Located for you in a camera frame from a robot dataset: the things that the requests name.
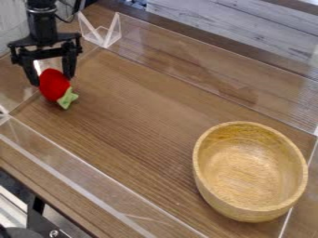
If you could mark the red plush strawberry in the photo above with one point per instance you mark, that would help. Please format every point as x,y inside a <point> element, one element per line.
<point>56,89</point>

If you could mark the wooden bowl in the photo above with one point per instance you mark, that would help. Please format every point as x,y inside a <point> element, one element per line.
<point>250,171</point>

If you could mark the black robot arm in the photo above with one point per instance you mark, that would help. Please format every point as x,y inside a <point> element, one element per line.
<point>42,21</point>

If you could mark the clear acrylic corner bracket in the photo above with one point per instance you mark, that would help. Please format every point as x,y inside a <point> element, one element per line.
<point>100,36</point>

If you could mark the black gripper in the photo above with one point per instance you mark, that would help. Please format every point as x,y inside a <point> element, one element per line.
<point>28,49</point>

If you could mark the black metal table leg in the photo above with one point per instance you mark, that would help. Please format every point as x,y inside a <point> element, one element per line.
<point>38,223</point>

